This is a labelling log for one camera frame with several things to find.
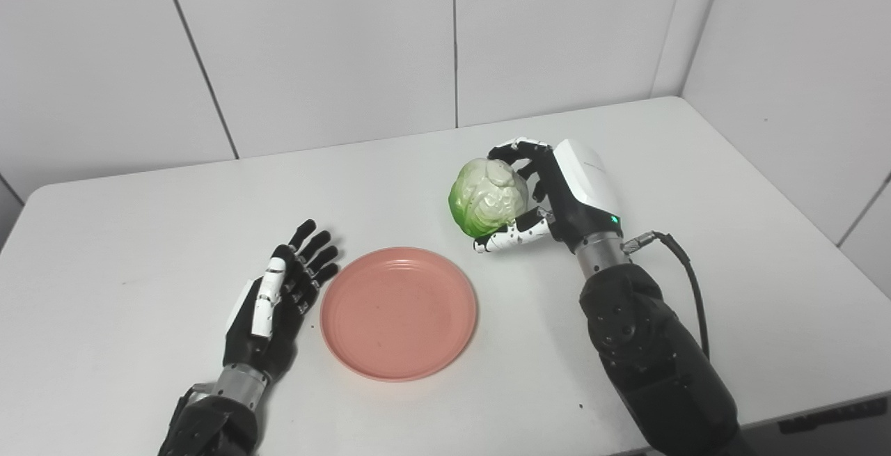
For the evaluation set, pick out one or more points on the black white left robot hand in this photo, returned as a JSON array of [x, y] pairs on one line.
[[268, 341]]

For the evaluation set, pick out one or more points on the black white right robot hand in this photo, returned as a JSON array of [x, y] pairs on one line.
[[585, 184]]

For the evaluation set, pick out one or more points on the green white cabbage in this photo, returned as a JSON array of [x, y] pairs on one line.
[[487, 195]]

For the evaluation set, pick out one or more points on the pink round plate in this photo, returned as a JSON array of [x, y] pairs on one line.
[[398, 313]]

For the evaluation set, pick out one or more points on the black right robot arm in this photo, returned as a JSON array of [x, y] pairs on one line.
[[654, 358]]

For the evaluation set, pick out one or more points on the black under-table bar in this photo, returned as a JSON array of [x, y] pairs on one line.
[[832, 415]]

